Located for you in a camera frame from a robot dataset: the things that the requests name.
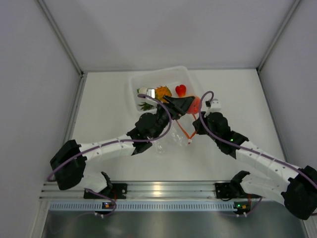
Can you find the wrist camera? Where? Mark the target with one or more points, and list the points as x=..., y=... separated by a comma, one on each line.
x=150, y=93
x=213, y=105

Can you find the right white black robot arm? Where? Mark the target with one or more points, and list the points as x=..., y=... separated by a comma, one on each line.
x=293, y=187

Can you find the red fake fruit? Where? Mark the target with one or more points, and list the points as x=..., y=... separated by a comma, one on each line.
x=181, y=90

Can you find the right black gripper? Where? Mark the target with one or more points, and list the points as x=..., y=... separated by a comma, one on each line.
x=199, y=130

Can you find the clear zip bag orange seal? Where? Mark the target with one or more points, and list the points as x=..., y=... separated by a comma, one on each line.
x=180, y=135

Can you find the orange fake pineapple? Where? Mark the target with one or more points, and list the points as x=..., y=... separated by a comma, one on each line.
x=160, y=92

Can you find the white plastic basket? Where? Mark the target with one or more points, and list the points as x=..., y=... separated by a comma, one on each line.
x=169, y=77

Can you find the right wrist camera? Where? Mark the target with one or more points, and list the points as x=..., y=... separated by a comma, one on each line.
x=213, y=105

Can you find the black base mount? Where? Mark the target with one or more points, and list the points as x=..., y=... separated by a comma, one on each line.
x=118, y=191
x=227, y=190

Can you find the slotted cable duct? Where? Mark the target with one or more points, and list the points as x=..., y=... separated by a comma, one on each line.
x=104, y=206

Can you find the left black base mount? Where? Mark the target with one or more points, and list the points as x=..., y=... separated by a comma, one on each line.
x=118, y=191

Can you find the white fake radish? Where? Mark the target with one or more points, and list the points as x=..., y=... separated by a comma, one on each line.
x=142, y=91

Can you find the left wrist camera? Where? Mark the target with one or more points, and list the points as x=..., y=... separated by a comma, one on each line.
x=150, y=93

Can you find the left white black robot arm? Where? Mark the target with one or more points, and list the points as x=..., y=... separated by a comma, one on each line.
x=78, y=164

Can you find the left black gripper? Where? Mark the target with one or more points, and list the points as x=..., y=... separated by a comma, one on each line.
x=180, y=106

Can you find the fake peach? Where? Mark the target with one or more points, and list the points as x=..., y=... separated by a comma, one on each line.
x=195, y=106

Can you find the aluminium mounting rail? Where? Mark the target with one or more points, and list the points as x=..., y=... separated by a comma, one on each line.
x=141, y=190

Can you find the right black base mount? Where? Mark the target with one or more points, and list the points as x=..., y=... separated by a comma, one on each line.
x=227, y=190

